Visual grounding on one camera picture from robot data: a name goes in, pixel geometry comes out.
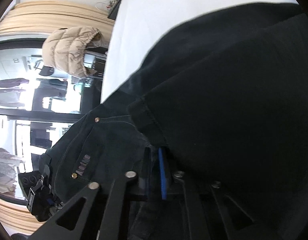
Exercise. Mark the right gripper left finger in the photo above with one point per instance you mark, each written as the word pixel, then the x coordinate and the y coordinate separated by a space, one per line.
pixel 129 210

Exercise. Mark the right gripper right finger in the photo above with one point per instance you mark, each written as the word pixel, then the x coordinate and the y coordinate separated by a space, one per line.
pixel 201 217

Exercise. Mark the black jeans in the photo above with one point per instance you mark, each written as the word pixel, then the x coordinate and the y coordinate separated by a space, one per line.
pixel 222 98

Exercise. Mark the beige puffer jacket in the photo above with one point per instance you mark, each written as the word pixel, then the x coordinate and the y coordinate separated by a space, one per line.
pixel 65 49

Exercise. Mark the beige curtain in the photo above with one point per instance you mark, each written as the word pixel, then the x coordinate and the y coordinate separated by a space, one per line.
pixel 44 17

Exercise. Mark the white bed mattress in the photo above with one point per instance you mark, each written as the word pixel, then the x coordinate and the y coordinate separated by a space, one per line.
pixel 141 23

